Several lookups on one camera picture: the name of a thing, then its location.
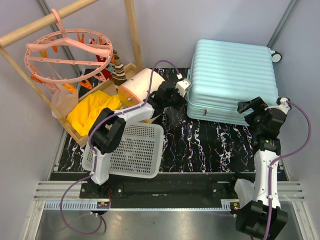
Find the black marble pattern mat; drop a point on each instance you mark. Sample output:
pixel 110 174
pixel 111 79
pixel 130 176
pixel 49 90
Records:
pixel 192 145

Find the brown striped sock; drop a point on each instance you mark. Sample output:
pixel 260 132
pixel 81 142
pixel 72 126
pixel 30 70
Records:
pixel 118 74

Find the aluminium rail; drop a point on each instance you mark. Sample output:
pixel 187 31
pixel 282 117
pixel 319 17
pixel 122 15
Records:
pixel 53 190

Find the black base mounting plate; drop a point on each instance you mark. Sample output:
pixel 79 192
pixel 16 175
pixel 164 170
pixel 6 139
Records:
pixel 166 190

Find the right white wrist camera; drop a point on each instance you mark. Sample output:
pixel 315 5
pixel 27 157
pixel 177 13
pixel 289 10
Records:
pixel 282 103

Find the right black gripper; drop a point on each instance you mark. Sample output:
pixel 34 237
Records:
pixel 257 104

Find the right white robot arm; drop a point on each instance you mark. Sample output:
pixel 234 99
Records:
pixel 260 215

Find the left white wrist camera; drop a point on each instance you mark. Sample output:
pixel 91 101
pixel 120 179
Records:
pixel 182 87

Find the white perforated plastic basket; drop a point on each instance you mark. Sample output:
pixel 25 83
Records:
pixel 139 152

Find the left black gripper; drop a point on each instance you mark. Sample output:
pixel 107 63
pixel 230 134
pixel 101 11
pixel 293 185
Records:
pixel 181 100

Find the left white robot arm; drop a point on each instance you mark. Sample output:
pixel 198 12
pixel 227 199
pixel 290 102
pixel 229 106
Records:
pixel 107 131

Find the pink toy washing machine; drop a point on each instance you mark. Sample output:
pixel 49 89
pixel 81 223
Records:
pixel 135 90

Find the translucent plastic bag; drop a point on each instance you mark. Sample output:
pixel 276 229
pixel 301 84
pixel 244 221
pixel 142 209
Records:
pixel 65 98

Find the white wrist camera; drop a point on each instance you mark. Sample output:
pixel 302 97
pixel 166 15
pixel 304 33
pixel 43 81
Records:
pixel 282 103
pixel 182 87

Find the wooden clothes rack frame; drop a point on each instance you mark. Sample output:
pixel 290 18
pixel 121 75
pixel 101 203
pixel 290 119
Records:
pixel 50 19

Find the light blue ribbed suitcase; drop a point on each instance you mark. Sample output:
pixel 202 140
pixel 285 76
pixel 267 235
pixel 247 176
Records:
pixel 225 73

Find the yellow cloth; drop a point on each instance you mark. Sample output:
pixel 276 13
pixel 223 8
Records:
pixel 86 112

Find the red hanging sock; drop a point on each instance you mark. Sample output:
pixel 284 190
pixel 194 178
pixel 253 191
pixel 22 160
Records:
pixel 107 75

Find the pink round clip hanger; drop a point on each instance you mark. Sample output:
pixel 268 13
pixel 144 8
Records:
pixel 70 47

